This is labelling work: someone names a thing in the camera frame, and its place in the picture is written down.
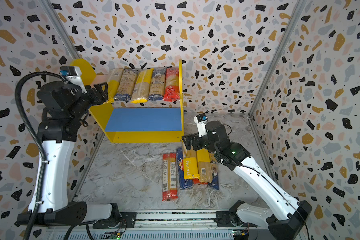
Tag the dark blue spaghetti bag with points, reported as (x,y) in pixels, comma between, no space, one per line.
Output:
(127,84)

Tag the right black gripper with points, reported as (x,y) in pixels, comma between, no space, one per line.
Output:
(190,141)

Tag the yellow spaghetti bag with text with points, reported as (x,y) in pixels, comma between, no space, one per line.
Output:
(190,164)

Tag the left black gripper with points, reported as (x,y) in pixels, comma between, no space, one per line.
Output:
(103,97)

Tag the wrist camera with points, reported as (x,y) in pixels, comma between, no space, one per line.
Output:
(73,74)
(201,120)

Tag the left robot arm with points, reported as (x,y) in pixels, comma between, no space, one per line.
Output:
(65,105)

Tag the yellow shelf unit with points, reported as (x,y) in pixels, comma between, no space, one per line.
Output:
(126,122)

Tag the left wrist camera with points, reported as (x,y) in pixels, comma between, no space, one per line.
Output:
(73,74)

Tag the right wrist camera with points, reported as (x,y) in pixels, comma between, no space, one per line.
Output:
(201,120)

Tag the metal base rail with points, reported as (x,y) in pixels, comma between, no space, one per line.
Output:
(174,225)

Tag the yellow top spaghetti bag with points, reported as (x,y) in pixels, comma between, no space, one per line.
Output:
(142,87)

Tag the navy spaghetti bag far right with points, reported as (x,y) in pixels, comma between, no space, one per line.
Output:
(215,177)

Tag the long yellow spaghetti bag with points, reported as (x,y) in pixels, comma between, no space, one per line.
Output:
(113,82)

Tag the blue Barilla spaghetti bag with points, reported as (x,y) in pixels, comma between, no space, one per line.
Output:
(184,184)

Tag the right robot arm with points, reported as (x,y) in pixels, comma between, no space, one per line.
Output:
(284,217)

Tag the red label spaghetti bag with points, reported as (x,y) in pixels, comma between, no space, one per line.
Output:
(170,191)

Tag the blue white spaghetti bag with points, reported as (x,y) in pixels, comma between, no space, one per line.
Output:
(158,84)

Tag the red bag underneath pile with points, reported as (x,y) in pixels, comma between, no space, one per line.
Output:
(197,182)

